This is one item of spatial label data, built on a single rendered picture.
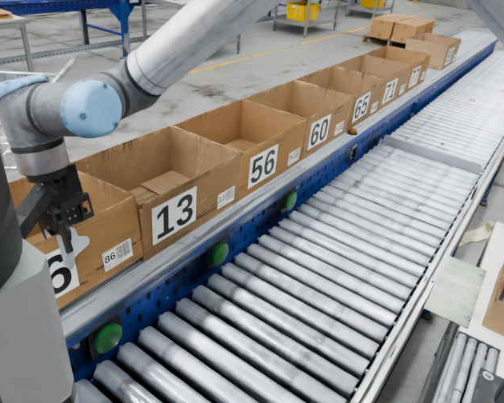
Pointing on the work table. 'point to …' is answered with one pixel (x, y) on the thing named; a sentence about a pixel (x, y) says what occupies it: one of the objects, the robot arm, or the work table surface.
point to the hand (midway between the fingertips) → (65, 264)
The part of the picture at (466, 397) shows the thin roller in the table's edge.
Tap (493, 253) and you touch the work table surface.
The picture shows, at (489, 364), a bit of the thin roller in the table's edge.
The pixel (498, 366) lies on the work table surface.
